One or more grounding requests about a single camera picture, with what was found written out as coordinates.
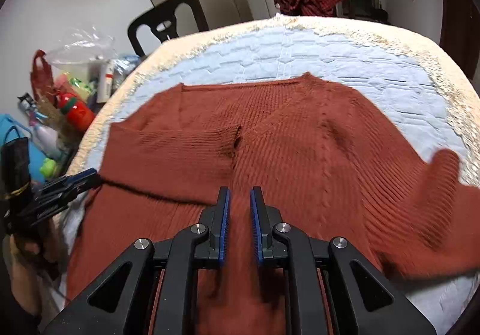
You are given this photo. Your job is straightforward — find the rust red knit sweater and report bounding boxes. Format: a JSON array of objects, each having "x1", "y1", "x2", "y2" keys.
[{"x1": 67, "y1": 74, "x2": 479, "y2": 334}]

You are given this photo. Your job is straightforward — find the person's left hand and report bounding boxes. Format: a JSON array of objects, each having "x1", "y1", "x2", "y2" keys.
[{"x1": 10, "y1": 219, "x2": 63, "y2": 315}]

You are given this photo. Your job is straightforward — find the green small toy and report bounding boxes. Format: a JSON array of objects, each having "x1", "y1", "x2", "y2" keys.
[{"x1": 40, "y1": 158, "x2": 61, "y2": 180}]

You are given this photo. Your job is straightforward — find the white spray bottle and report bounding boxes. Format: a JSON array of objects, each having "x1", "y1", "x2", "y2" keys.
[{"x1": 18, "y1": 93, "x2": 62, "y2": 161}]

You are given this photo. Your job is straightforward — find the red thermos bottle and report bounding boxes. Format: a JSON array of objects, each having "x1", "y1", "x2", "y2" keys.
[{"x1": 57, "y1": 92, "x2": 95, "y2": 133}]

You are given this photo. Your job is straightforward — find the blue water bottle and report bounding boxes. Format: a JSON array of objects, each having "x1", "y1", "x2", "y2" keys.
[{"x1": 0, "y1": 114, "x2": 47, "y2": 183}]

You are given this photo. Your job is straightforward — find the red plastic bag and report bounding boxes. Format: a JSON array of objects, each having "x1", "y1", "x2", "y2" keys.
[{"x1": 30, "y1": 50, "x2": 56, "y2": 105}]

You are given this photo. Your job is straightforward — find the white medicine box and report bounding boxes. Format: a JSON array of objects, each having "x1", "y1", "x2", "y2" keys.
[{"x1": 97, "y1": 59, "x2": 115, "y2": 103}]

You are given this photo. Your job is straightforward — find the clear plastic bag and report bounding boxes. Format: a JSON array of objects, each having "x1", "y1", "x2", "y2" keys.
[{"x1": 45, "y1": 25, "x2": 116, "y2": 77}]

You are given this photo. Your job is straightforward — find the dark wooden chair left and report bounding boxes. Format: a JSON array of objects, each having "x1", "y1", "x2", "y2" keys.
[{"x1": 127, "y1": 0, "x2": 209, "y2": 57}]

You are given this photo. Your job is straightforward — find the blue quilted table cover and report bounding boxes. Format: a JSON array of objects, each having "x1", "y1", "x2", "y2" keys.
[{"x1": 52, "y1": 14, "x2": 480, "y2": 335}]

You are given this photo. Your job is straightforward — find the dark brown door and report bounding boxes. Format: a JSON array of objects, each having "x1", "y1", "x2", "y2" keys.
[{"x1": 439, "y1": 0, "x2": 479, "y2": 81}]

